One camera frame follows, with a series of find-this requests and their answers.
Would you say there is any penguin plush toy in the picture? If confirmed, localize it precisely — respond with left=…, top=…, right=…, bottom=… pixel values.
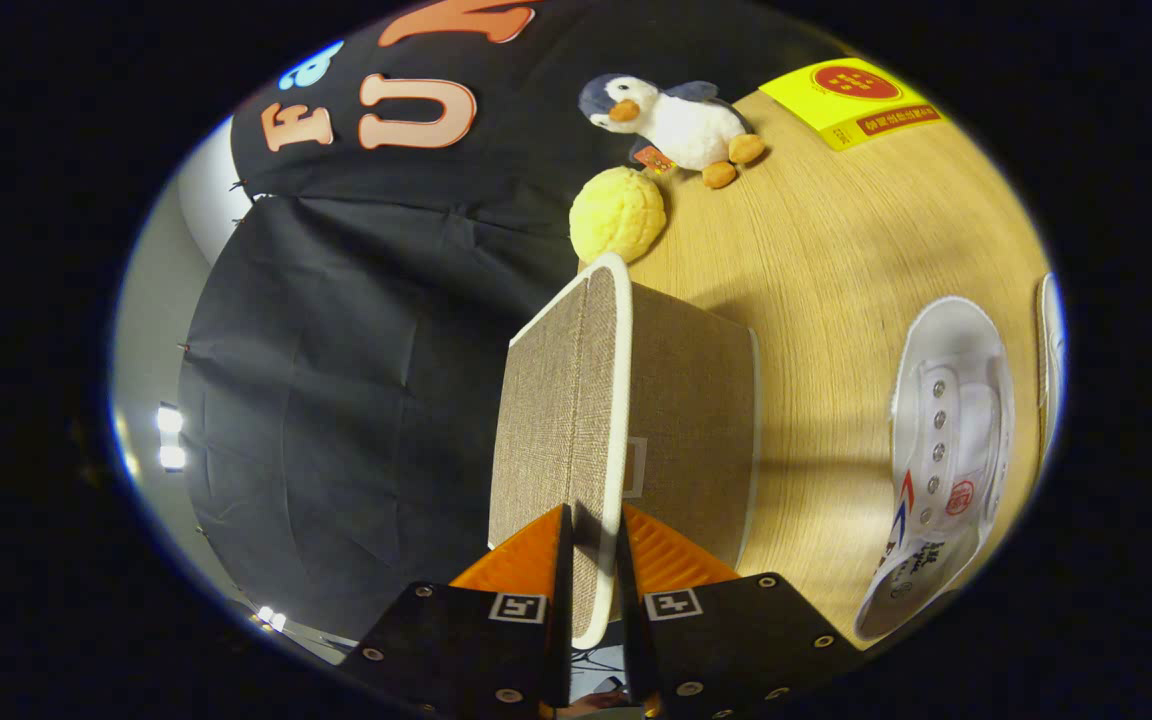
left=578, top=73, right=767, bottom=190

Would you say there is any yellow round plush toy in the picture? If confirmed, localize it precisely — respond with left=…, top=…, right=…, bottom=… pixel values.
left=569, top=167, right=668, bottom=267

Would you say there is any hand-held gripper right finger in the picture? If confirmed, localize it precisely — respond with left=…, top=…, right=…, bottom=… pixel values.
left=616, top=503, right=862, bottom=720

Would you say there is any beige fabric storage box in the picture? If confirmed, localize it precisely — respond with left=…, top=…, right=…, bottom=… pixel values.
left=488, top=252, right=763, bottom=651

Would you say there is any yellow book with red circle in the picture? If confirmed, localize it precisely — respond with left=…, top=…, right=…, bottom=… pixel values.
left=759, top=57, right=948, bottom=153

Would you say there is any white canvas shoe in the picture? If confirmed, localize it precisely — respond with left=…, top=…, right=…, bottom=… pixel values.
left=854, top=296, right=1016, bottom=642
left=1035, top=272, right=1069, bottom=443

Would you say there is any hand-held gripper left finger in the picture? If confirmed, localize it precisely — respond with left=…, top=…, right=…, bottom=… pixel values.
left=341, top=503, right=575, bottom=720

